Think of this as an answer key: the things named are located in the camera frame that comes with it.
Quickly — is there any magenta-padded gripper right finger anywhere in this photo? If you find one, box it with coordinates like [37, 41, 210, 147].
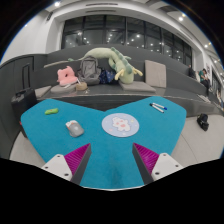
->
[132, 143, 184, 185]

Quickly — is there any round light blue mouse pad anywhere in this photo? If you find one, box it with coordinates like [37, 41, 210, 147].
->
[101, 112, 140, 138]

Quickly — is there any grey and white computer mouse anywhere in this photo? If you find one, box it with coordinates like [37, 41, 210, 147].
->
[65, 119, 85, 138]

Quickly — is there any upright grey cushion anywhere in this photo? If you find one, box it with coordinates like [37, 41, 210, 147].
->
[144, 59, 167, 89]

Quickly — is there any white marker with blue cap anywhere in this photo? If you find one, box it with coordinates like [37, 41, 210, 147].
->
[152, 101, 168, 111]

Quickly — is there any black suitcase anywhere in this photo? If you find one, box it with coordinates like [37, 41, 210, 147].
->
[10, 88, 38, 126]

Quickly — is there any flat grey seat cushion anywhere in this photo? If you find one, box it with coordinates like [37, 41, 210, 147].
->
[34, 85, 53, 99]
[49, 83, 79, 94]

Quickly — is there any dark blue patterned bag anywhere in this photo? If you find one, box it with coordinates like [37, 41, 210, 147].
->
[98, 68, 118, 85]

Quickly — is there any large flat grey cushion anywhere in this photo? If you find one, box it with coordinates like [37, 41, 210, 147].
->
[118, 80, 157, 94]

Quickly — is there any green dragon plush toy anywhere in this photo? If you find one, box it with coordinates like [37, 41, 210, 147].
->
[68, 46, 144, 85]

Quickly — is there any person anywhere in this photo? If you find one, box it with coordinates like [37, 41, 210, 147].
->
[198, 68, 212, 89]

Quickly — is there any black bag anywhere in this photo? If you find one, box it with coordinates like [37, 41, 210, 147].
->
[196, 113, 210, 132]

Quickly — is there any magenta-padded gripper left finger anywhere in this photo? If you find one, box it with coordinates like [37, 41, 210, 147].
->
[41, 143, 92, 185]

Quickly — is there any grey backpack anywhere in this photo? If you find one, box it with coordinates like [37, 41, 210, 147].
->
[77, 55, 102, 86]

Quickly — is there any pink plush toy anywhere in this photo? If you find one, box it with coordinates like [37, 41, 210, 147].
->
[56, 65, 79, 87]

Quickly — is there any green eraser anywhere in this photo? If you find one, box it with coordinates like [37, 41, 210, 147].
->
[44, 107, 60, 116]

